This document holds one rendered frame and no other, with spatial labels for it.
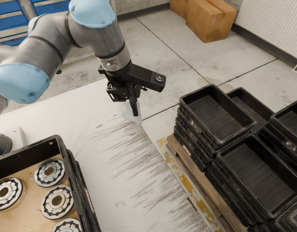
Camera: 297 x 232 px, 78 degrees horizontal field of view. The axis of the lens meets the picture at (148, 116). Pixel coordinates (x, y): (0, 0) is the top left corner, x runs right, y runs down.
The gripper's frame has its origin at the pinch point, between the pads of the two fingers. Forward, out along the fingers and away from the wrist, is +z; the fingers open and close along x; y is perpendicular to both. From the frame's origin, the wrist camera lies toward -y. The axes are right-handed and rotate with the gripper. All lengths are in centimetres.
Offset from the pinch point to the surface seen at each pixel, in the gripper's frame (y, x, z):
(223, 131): -32, -25, 64
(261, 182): -52, 2, 77
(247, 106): -58, -68, 97
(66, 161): 23.6, 19.0, 1.0
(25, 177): 42.7, 24.0, 6.4
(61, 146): 27.4, 14.2, 0.6
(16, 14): 142, -118, 10
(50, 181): 31.3, 24.6, 6.0
